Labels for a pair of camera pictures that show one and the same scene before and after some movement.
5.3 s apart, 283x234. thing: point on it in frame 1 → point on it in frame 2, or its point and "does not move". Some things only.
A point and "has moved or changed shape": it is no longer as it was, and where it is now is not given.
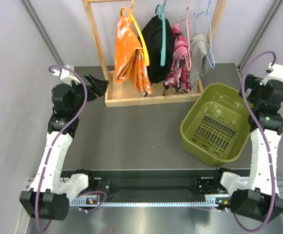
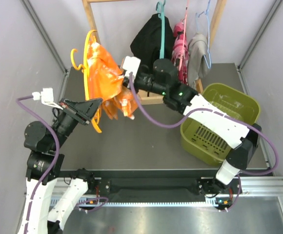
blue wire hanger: [213, 66] has moved or changed shape
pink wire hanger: [187, 18] → [184, 34]
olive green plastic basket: [215, 128] does not move
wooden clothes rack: [116, 95] does not move
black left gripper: [99, 89] → [83, 111]
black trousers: [151, 34] does not move
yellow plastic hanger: [131, 18] → [95, 122]
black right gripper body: [252, 82] → [144, 82]
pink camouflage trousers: [178, 76] does not move
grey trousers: [200, 58] does not move
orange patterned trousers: [130, 61] → [105, 81]
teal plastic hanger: [159, 10] does not move
